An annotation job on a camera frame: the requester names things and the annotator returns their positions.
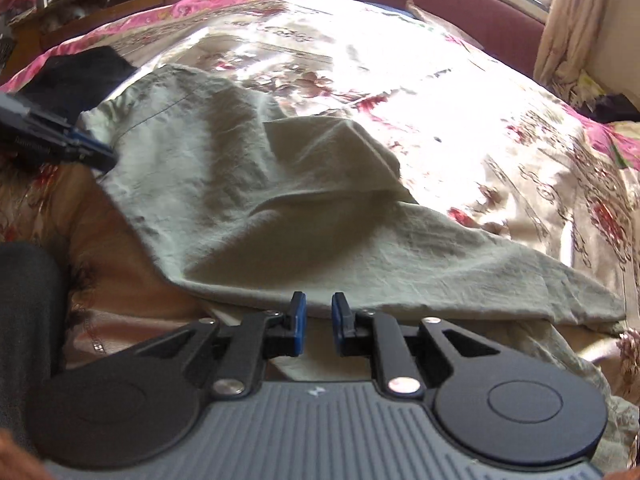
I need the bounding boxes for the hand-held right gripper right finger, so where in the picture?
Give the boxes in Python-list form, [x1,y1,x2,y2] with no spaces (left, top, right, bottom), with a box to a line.
[331,292,501,399]

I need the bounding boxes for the floral satin bedspread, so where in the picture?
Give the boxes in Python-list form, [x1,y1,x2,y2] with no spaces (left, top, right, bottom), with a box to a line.
[0,0,640,461]

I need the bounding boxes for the green pants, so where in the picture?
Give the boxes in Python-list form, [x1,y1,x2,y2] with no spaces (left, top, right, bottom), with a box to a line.
[80,64,632,473]

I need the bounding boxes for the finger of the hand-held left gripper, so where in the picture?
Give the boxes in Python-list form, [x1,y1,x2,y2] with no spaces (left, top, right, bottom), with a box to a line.
[0,92,114,155]
[0,131,119,172]

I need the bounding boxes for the floral curtain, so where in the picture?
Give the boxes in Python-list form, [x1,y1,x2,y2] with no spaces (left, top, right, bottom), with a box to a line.
[532,0,617,107]

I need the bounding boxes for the pile of clothes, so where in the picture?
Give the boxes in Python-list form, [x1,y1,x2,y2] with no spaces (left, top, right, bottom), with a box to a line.
[565,70,640,124]

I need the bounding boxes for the dark cloth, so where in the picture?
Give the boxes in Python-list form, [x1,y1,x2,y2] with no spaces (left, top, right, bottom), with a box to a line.
[20,45,139,122]

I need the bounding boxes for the person's leg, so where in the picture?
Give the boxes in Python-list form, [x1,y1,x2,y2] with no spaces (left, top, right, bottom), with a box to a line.
[0,242,72,461]

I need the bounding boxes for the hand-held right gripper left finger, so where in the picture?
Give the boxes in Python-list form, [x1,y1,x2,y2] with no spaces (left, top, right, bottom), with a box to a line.
[137,291,307,401]

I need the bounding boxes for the maroon headboard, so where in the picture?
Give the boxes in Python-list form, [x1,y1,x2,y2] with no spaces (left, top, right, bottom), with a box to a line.
[325,0,547,79]

